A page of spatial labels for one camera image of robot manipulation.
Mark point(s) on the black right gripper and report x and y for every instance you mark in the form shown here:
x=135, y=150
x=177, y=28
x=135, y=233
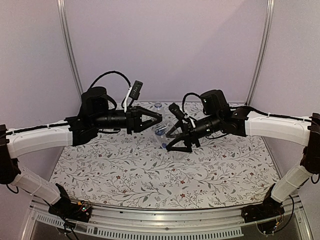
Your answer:
x=189, y=135

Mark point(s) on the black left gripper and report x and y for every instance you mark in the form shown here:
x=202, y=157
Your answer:
x=134, y=119

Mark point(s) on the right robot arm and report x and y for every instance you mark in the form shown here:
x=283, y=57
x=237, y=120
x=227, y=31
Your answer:
x=246, y=121

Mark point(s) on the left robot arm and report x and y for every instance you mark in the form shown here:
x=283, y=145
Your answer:
x=94, y=117

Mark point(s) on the floral patterned table mat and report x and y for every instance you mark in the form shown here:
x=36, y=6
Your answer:
x=132, y=171

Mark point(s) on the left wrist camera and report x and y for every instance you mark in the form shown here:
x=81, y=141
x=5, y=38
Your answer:
x=133, y=93

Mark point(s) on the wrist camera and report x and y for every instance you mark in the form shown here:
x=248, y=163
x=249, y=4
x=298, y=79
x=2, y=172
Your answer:
x=133, y=93
x=179, y=114

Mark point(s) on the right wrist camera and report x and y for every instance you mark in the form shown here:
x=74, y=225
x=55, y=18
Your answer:
x=179, y=114

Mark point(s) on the aluminium front frame rail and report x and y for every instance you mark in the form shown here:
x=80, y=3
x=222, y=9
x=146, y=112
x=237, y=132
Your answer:
x=125, y=223

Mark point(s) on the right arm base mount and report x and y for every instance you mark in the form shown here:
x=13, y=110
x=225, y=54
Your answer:
x=262, y=210

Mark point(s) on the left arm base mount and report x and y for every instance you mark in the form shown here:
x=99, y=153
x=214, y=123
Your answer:
x=66, y=209

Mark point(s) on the left aluminium corner post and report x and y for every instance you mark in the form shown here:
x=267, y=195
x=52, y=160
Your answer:
x=62, y=12

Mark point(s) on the aluminium corner post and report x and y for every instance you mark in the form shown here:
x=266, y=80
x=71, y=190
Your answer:
x=262, y=50
x=62, y=12

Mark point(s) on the right aluminium corner post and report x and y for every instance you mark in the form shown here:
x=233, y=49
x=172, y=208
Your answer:
x=262, y=50

